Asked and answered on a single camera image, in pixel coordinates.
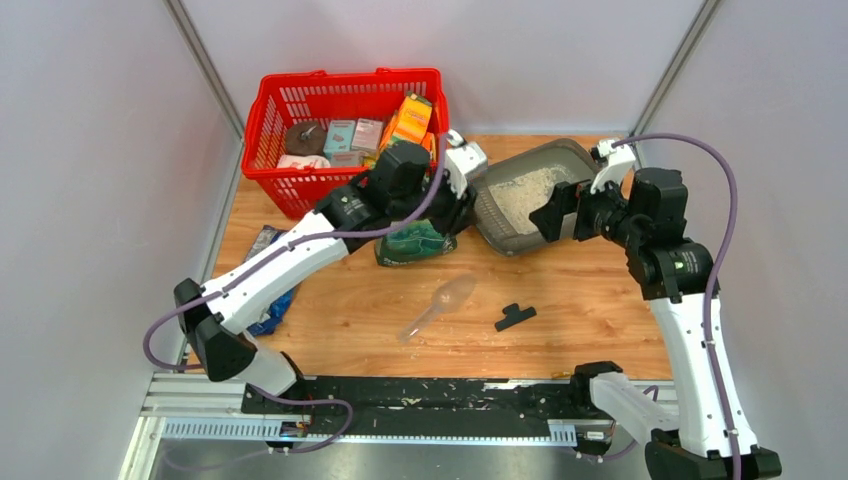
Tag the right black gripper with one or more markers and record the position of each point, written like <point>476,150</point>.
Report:
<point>548,219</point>

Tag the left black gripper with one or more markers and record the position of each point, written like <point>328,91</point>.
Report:
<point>461,213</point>

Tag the green cat litter bag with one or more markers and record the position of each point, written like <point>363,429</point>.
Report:
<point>416,242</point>

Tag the clear plastic scoop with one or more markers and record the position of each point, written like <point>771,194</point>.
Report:
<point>447,298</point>

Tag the black bag clip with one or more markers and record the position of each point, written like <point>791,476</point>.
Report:
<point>513,315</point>

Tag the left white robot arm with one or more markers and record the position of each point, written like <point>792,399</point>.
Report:
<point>402,187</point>

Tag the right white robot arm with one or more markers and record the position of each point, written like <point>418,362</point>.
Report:
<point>709,436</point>

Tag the grey litter box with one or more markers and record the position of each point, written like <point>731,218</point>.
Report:
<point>509,190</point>

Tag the pink grey small box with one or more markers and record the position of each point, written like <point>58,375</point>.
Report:
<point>367,135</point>

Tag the teal small box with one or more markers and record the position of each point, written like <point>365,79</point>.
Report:
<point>338,137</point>

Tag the colourful sponge pack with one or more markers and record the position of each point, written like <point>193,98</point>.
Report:
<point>412,119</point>

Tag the brown round lid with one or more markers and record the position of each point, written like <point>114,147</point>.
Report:
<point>305,138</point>

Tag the white pink sponge pack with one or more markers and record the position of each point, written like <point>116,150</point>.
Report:
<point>303,162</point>

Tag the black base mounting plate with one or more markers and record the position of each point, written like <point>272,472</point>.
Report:
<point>434,407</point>

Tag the red plastic shopping basket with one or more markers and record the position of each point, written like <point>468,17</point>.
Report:
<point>284,99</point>

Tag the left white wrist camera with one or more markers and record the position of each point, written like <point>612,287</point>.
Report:
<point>465,160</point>

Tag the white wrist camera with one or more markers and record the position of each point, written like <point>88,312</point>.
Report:
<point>465,160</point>
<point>615,160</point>

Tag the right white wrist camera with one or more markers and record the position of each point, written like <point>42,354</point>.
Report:
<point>615,160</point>

